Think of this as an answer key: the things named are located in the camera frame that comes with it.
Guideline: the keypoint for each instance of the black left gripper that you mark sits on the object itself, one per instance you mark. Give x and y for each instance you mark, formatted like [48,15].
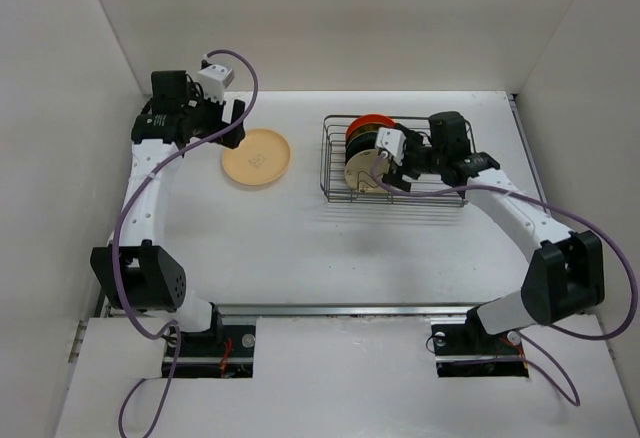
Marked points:
[218,113]

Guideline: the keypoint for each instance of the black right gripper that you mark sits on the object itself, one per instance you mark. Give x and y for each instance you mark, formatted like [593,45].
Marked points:
[414,139]

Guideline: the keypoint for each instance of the large beige plate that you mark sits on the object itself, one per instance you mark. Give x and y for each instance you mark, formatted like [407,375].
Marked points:
[262,158]

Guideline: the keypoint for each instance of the cream plate with characters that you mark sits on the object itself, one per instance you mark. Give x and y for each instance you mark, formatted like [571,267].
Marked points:
[357,173]

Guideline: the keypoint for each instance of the teal patterned plate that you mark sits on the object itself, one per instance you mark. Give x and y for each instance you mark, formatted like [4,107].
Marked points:
[361,143]

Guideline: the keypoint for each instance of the orange plate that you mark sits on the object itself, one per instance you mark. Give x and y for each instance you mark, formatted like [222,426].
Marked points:
[368,122]

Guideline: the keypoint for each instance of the yellow patterned plate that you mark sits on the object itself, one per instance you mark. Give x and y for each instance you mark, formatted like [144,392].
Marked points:
[362,134]

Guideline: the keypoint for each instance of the black plate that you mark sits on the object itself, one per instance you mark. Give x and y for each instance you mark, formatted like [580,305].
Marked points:
[354,149]

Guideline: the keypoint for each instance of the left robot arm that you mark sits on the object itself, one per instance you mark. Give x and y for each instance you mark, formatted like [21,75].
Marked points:
[180,110]

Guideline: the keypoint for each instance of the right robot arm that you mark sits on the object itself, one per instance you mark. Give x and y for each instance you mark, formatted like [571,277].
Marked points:
[565,272]

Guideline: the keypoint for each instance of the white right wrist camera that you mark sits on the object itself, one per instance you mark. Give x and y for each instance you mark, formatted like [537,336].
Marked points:
[392,141]

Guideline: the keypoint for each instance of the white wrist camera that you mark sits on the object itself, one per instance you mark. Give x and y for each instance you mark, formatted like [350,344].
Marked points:
[392,141]
[214,80]

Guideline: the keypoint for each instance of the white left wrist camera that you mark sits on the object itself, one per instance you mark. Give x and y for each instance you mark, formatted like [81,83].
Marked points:
[214,80]

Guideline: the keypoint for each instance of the aluminium rail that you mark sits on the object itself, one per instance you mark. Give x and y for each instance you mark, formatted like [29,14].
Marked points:
[348,310]

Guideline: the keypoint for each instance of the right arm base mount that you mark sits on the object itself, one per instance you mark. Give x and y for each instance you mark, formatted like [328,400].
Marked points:
[459,356]

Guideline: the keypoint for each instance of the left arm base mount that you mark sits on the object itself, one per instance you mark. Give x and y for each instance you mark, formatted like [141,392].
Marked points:
[225,353]

